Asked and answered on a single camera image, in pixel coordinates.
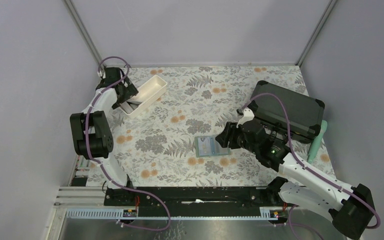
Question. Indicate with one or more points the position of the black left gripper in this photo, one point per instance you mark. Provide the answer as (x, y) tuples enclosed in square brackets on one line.
[(130, 91)]

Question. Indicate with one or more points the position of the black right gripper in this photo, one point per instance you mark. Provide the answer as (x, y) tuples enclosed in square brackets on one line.
[(223, 138)]

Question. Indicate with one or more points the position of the green card holder wallet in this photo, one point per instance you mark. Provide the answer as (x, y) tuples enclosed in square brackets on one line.
[(217, 150)]

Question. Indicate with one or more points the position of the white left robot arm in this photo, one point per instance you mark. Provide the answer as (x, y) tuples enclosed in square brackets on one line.
[(91, 134)]

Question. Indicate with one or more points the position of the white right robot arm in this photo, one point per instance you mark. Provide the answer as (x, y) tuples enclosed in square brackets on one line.
[(350, 209)]

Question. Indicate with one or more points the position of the white rectangular plastic tray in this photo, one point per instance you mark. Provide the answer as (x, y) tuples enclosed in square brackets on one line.
[(148, 93)]

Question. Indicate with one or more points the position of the floral patterned table mat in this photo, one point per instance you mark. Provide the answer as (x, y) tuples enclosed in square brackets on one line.
[(157, 148)]

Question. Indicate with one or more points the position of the black hard carrying case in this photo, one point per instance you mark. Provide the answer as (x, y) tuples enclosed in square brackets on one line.
[(305, 113)]

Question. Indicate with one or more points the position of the mint green cylindrical object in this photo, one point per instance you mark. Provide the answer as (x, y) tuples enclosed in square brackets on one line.
[(316, 143)]

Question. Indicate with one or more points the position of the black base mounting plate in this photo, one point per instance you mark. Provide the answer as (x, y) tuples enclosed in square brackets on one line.
[(196, 202)]

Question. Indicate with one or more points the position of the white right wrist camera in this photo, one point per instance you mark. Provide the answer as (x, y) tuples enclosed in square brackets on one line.
[(247, 115)]

